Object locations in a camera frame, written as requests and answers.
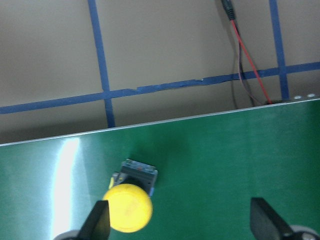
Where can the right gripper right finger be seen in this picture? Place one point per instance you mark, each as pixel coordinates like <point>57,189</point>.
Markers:
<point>266,223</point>

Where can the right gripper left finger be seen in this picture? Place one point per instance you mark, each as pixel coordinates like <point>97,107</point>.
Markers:
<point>97,225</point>

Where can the yellow push button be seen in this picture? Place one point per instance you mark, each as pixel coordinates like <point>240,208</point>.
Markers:
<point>129,196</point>

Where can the green conveyor belt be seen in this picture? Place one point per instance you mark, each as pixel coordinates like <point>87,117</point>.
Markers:
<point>209,168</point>

